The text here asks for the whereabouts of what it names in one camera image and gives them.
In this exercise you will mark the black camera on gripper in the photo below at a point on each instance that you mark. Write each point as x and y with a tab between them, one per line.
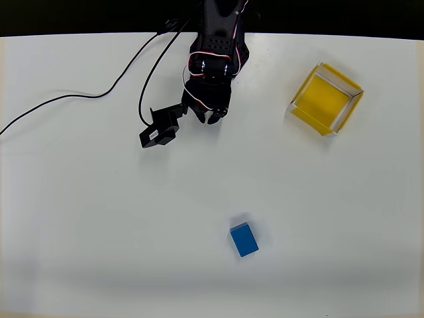
162	127

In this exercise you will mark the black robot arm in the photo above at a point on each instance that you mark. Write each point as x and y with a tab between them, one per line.
217	30

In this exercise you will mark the yellow paper box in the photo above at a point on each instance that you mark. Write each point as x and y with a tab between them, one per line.
323	99

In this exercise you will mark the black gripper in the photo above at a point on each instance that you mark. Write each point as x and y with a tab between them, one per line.
203	106

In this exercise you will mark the blue rectangular block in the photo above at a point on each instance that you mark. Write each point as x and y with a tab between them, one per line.
244	241

